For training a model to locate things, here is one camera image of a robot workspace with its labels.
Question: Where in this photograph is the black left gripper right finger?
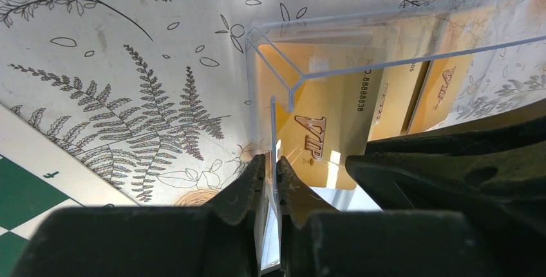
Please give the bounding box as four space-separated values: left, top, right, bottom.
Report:
276 158 545 276

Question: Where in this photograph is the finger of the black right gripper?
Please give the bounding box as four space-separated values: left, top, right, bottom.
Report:
346 141 545 236
364 99 545 156

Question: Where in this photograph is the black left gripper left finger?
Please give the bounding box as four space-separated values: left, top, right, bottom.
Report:
11 155 265 276

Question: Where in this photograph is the grey card holder wallet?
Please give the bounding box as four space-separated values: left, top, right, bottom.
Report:
260 186 382 276

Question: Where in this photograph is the gold VIP card stack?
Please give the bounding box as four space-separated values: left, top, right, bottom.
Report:
256 26 427 190

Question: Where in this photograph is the clear acrylic card box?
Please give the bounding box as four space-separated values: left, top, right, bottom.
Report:
245 0 545 205

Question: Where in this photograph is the floral patterned table mat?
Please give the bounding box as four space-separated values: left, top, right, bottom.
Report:
1 0 466 205

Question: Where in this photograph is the green white chessboard mat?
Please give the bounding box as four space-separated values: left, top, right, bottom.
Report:
1 106 136 276

